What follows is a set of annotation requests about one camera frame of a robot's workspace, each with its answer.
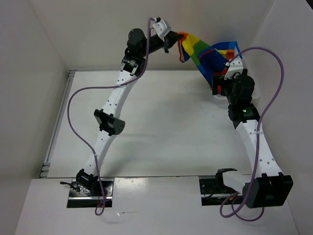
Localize rainbow striped shorts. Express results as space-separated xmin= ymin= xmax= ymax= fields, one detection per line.
xmin=177 ymin=32 xmax=240 ymax=86

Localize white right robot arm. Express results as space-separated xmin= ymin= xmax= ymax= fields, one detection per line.
xmin=212 ymin=69 xmax=293 ymax=209

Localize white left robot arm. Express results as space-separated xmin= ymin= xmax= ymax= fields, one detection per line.
xmin=76 ymin=28 xmax=183 ymax=196

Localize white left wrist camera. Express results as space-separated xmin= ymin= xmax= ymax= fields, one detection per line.
xmin=152 ymin=17 xmax=171 ymax=41

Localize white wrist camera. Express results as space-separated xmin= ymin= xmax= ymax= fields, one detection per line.
xmin=152 ymin=17 xmax=171 ymax=41
xmin=224 ymin=57 xmax=244 ymax=80

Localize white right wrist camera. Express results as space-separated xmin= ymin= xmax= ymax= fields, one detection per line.
xmin=224 ymin=57 xmax=244 ymax=80

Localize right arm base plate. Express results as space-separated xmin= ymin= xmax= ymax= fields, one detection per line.
xmin=199 ymin=176 xmax=236 ymax=206

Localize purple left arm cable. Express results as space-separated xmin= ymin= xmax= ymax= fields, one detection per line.
xmin=67 ymin=17 xmax=159 ymax=216

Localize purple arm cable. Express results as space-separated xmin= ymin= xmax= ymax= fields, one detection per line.
xmin=220 ymin=47 xmax=285 ymax=222
xmin=67 ymin=17 xmax=159 ymax=216

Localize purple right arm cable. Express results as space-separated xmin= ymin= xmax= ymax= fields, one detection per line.
xmin=220 ymin=47 xmax=285 ymax=222

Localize aluminium table edge rail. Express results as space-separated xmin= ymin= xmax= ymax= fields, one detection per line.
xmin=39 ymin=70 xmax=76 ymax=178

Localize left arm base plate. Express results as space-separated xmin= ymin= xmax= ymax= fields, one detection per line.
xmin=67 ymin=178 xmax=114 ymax=209

